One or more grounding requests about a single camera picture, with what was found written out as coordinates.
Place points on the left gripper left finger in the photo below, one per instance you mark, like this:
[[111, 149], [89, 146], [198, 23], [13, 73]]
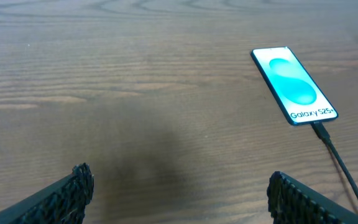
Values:
[[64, 201]]

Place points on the blue Galaxy smartphone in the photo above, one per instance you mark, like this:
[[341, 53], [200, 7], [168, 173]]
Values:
[[297, 94]]

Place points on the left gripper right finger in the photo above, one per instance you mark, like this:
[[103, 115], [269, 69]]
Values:
[[291, 202]]

